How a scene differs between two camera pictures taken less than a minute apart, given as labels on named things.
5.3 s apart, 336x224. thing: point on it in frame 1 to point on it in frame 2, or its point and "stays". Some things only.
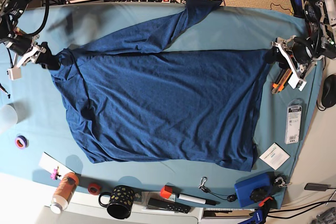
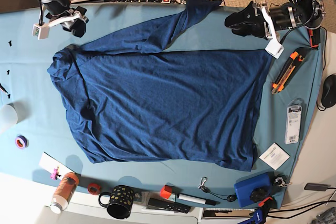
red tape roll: (93, 189) stays
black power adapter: (316, 187) stays
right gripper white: (292, 72) to (253, 13)
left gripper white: (45, 58) to (78, 27)
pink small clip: (55, 174) stays
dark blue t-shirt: (141, 98) stays
